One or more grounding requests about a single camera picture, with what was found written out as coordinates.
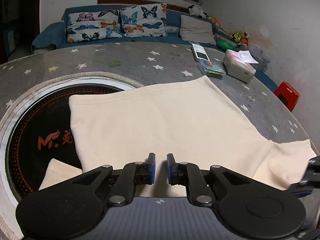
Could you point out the grey cushion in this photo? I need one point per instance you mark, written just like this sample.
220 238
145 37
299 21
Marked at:
195 30

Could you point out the clear box of coloured items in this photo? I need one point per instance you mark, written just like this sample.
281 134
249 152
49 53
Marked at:
212 69

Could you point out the grey tissue box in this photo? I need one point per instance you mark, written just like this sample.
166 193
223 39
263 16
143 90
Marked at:
239 65

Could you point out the red plastic stool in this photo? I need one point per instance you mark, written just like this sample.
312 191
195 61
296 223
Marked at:
287 95

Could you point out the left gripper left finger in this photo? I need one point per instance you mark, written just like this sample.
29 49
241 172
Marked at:
123 182

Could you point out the round black induction cooker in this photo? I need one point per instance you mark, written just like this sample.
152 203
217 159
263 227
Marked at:
36 129

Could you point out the yellow plush toys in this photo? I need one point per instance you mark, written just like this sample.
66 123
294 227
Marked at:
239 37

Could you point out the clear plastic storage box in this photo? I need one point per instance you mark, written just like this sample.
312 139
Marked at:
261 58

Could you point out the cream sweatshirt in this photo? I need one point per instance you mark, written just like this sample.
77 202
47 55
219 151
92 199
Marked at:
193 120

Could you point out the black white plush toy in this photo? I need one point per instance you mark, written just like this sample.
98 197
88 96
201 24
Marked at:
198 12

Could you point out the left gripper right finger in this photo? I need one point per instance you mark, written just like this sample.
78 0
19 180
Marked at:
190 176

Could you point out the blue corner sofa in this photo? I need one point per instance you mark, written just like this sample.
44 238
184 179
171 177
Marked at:
55 35

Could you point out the white remote control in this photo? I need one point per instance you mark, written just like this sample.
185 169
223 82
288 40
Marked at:
199 52

